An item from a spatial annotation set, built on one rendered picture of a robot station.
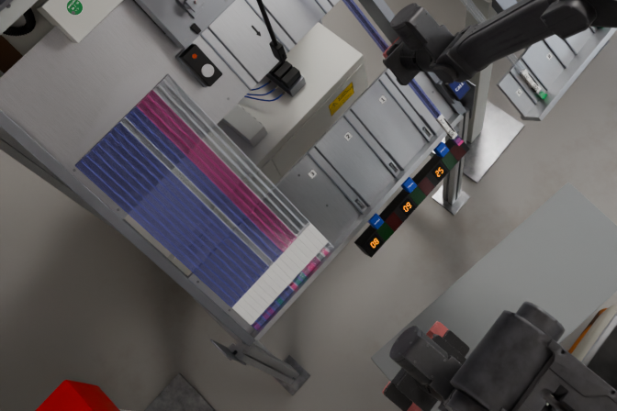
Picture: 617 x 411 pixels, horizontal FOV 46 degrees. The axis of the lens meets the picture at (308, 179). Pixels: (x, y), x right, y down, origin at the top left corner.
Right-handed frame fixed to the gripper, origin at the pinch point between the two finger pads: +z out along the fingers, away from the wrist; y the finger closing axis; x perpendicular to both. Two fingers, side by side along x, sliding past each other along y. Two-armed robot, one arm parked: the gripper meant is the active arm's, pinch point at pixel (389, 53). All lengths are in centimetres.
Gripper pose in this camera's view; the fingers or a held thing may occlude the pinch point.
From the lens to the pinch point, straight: 145.8
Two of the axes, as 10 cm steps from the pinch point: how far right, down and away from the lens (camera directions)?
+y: -6.8, 7.2, -1.4
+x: 6.2, 6.7, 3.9
